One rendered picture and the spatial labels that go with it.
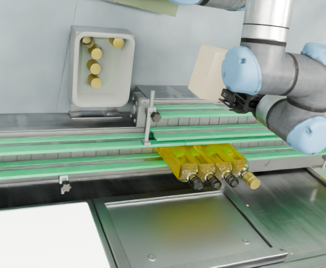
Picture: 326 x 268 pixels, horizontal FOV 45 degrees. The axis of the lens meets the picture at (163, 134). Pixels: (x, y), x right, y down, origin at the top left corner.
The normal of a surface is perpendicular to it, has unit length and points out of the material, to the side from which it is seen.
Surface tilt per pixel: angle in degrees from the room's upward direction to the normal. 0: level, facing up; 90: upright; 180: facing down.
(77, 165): 90
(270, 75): 7
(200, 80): 90
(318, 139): 0
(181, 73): 0
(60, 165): 90
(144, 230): 90
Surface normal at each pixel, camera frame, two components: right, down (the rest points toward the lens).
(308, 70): 0.39, -0.07
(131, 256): 0.14, -0.90
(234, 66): -0.92, -0.01
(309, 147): 0.37, 0.43
